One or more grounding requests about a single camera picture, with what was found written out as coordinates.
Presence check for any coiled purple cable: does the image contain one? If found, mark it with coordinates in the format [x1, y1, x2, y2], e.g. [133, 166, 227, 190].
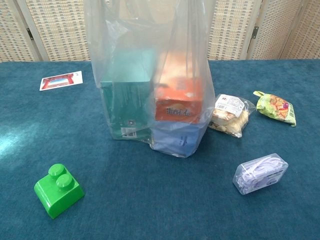
[236, 156, 285, 193]

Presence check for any green toy building brick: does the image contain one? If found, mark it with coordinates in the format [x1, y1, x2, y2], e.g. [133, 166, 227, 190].
[33, 163, 86, 220]

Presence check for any clear plastic case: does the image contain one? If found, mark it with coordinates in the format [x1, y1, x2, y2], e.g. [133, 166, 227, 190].
[232, 153, 289, 196]

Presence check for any woven folding screen panel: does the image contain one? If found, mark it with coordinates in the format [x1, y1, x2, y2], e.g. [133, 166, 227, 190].
[0, 0, 35, 63]
[16, 0, 262, 62]
[246, 0, 303, 61]
[279, 0, 320, 60]

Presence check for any blue cardboard box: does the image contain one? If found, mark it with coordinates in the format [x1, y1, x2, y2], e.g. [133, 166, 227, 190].
[149, 121, 205, 157]

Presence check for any clear bag of crackers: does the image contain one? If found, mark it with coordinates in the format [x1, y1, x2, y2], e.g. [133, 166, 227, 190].
[208, 93, 257, 138]

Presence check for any green cardboard box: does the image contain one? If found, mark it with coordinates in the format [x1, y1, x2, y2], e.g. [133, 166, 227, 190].
[99, 48, 157, 141]

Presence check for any teal tablecloth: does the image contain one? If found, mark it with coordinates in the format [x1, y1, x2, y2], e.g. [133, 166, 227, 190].
[0, 59, 320, 240]

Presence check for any postcard with red gate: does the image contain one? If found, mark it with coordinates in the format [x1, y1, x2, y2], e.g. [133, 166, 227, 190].
[39, 70, 83, 92]

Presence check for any orange cardboard box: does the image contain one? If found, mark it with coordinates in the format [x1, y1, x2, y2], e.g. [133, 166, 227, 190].
[152, 51, 203, 124]

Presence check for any green snack packet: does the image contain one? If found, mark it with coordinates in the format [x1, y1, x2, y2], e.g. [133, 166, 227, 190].
[252, 90, 297, 128]

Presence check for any translucent plastic shopping bag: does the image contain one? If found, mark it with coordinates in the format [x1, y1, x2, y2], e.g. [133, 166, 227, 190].
[84, 0, 216, 159]

